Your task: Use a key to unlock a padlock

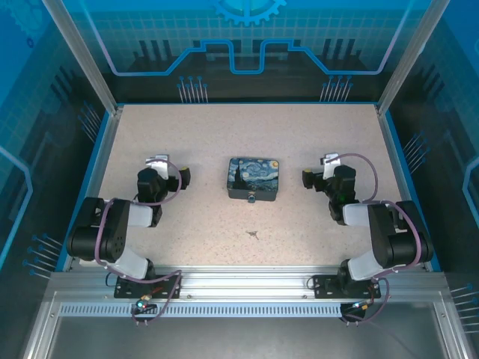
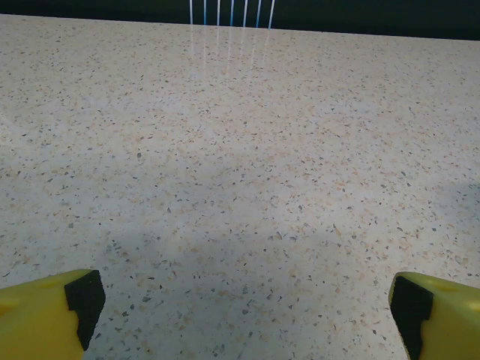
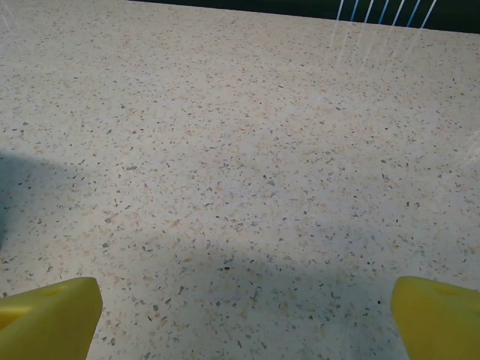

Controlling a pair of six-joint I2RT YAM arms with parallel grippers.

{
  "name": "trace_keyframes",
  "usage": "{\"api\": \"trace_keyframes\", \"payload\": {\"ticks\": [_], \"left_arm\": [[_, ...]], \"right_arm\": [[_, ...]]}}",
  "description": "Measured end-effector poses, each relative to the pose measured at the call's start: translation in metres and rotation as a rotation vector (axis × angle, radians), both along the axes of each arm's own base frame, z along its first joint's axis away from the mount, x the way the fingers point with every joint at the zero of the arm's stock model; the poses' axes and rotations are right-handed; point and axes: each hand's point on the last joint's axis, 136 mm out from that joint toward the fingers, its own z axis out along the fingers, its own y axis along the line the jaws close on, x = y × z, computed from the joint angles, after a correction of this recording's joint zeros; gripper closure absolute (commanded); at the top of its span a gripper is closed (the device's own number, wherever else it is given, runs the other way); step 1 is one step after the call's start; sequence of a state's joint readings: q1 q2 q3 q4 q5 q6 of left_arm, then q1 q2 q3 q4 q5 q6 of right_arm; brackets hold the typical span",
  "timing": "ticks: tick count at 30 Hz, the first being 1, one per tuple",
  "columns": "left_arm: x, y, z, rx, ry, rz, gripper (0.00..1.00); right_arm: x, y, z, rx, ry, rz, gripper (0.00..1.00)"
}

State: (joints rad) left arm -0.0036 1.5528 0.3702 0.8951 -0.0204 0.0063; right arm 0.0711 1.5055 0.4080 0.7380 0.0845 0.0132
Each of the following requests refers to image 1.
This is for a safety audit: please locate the starry night tin box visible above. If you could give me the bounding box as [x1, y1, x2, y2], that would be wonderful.
[227, 156, 281, 203]

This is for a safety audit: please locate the grey metal shelf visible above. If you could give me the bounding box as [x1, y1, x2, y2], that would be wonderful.
[22, 291, 471, 359]

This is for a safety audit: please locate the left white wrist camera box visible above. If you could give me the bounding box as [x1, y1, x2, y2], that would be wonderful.
[144, 153, 170, 180]

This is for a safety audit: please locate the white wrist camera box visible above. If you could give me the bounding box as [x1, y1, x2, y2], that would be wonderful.
[144, 153, 170, 180]
[319, 152, 344, 180]

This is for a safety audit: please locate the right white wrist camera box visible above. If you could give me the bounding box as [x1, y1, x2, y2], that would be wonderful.
[319, 152, 344, 180]

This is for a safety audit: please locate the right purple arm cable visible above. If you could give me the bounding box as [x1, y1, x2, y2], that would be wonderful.
[336, 153, 427, 325]

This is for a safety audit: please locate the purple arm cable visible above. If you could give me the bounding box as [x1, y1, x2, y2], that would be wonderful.
[93, 159, 183, 326]
[336, 153, 427, 325]

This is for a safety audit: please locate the aluminium side rail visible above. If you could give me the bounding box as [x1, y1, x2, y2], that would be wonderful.
[61, 107, 124, 272]
[375, 104, 432, 271]

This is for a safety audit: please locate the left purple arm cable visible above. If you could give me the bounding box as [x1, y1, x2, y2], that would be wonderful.
[93, 159, 183, 326]

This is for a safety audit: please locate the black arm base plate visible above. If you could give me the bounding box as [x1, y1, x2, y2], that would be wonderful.
[312, 274, 382, 300]
[114, 274, 183, 300]

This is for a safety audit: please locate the aluminium front rail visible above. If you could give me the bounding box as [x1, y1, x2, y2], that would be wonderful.
[48, 264, 448, 300]

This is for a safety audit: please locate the aluminium frame post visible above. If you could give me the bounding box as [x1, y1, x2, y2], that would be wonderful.
[40, 0, 125, 115]
[375, 0, 453, 115]

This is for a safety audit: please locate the slotted grey cable duct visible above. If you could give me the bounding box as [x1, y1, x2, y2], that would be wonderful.
[59, 303, 344, 319]

